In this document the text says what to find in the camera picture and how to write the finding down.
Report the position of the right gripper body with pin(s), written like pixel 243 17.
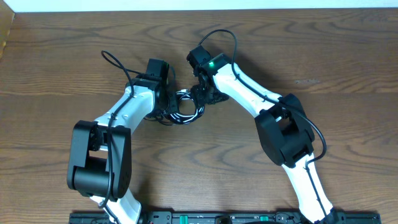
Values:
pixel 202 96

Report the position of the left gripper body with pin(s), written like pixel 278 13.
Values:
pixel 173 104

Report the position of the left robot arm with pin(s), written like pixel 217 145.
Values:
pixel 100 164

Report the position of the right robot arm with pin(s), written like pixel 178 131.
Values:
pixel 286 134

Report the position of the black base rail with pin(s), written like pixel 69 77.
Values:
pixel 163 217

